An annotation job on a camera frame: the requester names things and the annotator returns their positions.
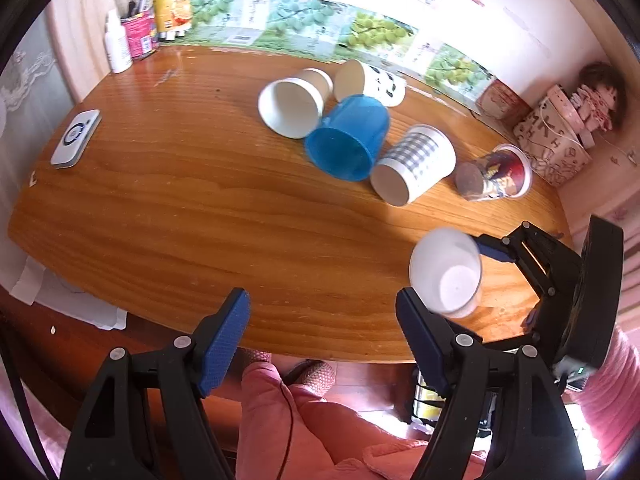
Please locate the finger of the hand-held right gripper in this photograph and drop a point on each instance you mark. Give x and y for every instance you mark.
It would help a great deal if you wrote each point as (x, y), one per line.
(492, 250)
(531, 321)

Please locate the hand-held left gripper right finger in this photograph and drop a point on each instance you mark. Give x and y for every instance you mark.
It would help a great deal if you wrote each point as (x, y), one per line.
(422, 340)

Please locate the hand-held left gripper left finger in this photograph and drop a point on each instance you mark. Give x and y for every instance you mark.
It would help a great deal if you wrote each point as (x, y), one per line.
(225, 340)

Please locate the small plain white cup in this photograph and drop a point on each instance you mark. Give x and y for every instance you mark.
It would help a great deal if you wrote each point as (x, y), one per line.
(446, 280)

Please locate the person's right forearm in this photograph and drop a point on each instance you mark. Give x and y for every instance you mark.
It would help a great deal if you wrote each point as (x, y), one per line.
(610, 395)

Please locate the red printed paper cup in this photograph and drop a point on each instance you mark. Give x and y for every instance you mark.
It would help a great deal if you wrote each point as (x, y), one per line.
(495, 172)

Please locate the grey checked paper cup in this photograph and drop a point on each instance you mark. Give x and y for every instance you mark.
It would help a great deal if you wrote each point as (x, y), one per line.
(415, 162)

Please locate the blue plastic cup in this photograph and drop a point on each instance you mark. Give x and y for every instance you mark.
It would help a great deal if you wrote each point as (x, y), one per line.
(347, 137)

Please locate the white cup with black print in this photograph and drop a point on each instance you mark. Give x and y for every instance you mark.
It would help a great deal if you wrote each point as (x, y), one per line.
(370, 82)

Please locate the white paper cup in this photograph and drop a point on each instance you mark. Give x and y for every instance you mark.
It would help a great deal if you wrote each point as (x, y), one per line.
(290, 107)

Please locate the yellow and black object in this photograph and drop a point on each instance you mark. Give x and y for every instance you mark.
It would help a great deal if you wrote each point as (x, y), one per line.
(426, 402)

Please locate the pink knitted slipper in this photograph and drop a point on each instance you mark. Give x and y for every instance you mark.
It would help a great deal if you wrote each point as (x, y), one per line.
(311, 372)

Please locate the pink printed gift bag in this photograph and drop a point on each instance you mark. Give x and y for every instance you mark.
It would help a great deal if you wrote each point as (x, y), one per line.
(550, 145)

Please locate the person's pink trouser legs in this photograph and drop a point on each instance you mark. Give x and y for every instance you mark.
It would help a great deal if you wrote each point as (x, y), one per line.
(300, 435)

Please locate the white paper sheet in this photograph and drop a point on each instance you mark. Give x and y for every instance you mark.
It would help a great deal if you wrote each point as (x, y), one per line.
(70, 300)

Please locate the dark haired doll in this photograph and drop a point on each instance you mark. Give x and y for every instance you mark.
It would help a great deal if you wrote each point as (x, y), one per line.
(600, 95)

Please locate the white remote control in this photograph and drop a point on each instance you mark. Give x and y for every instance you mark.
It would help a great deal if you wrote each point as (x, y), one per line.
(76, 138)

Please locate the white plastic bottle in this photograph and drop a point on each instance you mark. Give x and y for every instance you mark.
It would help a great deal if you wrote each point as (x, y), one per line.
(117, 42)

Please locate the white lace curtain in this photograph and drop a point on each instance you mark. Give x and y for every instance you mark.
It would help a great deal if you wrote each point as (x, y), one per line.
(25, 85)

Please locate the orange printed carton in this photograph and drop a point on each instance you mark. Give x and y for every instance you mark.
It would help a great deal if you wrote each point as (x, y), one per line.
(182, 7)

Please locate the orange bottle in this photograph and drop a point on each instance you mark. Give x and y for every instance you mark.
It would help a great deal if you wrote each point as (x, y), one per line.
(162, 10)

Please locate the grape printed wall sheet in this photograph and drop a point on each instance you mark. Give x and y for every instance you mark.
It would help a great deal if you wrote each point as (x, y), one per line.
(320, 27)

